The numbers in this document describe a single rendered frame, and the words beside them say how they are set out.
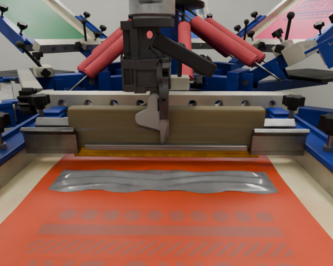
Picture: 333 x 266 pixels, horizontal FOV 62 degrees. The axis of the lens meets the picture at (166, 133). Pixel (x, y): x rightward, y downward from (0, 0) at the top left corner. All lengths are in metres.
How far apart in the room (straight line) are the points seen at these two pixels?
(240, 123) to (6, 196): 0.40
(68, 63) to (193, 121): 4.49
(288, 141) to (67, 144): 0.40
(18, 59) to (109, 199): 4.90
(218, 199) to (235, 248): 0.10
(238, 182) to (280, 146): 0.12
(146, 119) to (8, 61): 4.93
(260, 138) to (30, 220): 0.38
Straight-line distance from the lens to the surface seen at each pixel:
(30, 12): 2.00
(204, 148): 0.50
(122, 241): 0.35
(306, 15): 1.97
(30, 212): 0.43
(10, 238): 0.40
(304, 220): 0.42
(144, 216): 0.38
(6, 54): 5.34
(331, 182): 0.49
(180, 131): 0.50
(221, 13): 4.68
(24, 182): 0.52
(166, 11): 0.46
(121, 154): 0.54
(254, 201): 0.43
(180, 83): 0.76
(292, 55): 0.86
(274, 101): 0.77
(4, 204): 0.47
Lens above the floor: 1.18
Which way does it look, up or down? 19 degrees down
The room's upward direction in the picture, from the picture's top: straight up
